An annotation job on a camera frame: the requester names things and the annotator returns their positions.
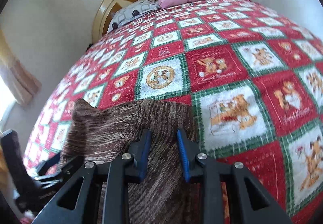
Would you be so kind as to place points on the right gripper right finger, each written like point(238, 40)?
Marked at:
point(248, 200)

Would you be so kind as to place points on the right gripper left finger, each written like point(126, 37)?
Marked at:
point(100, 191)

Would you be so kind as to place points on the brown knit sweater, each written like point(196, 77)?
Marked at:
point(102, 135)

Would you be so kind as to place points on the side window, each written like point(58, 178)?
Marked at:
point(7, 102)

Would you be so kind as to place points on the yellow side window curtain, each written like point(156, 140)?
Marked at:
point(20, 82)

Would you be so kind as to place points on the red patchwork bedspread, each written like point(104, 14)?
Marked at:
point(253, 78)

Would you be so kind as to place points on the grey patterned pillow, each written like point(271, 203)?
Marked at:
point(132, 12)

